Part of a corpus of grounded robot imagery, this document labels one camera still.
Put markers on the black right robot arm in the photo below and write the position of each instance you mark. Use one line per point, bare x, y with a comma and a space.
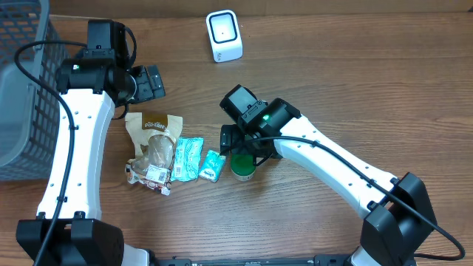
397, 213

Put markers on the green white round jar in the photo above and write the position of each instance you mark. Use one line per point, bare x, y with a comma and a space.
242, 167

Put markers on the grey plastic mesh basket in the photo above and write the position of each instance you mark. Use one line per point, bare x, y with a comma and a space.
29, 113

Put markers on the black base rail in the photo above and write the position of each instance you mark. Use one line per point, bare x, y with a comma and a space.
318, 260

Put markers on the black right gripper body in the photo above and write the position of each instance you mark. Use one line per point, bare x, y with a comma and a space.
236, 138

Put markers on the teal white packet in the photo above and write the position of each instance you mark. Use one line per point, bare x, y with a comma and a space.
187, 159

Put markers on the teal white carton pack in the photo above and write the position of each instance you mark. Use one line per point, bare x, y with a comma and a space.
212, 166

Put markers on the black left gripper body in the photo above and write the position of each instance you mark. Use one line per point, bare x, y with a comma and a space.
148, 83

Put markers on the brown Pantree snack pouch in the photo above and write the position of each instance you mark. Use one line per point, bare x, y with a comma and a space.
154, 137

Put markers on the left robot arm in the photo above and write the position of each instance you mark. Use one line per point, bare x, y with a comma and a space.
68, 229

